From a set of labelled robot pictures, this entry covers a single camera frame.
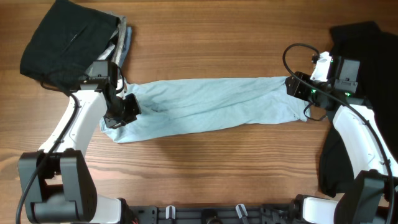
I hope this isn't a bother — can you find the light blue t-shirt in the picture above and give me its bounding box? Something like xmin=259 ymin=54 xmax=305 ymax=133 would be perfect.
xmin=99 ymin=77 xmax=310 ymax=143

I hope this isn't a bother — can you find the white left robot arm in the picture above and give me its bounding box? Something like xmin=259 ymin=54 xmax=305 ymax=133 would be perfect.
xmin=15 ymin=80 xmax=141 ymax=223

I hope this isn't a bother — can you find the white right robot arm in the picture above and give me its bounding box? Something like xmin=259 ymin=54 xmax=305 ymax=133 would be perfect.
xmin=285 ymin=52 xmax=397 ymax=223

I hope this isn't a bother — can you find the black clothes pile right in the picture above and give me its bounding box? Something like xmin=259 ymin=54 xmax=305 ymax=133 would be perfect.
xmin=318 ymin=21 xmax=397 ymax=197

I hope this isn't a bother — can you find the grey folded garment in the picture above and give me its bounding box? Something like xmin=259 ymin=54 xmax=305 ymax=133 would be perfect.
xmin=96 ymin=15 xmax=127 ymax=67

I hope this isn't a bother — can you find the black folded garment top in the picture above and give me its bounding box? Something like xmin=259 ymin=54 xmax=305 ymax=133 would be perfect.
xmin=20 ymin=0 xmax=119 ymax=92

